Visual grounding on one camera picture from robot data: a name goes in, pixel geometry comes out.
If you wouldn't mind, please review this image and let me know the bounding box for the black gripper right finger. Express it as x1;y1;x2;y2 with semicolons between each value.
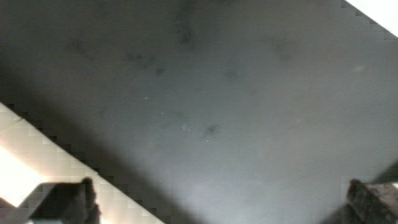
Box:
343;179;398;224

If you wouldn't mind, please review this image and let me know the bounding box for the white table border frame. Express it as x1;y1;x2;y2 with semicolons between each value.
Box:
0;103;166;224

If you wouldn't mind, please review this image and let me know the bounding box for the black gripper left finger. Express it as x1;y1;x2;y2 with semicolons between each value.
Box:
31;177;102;224

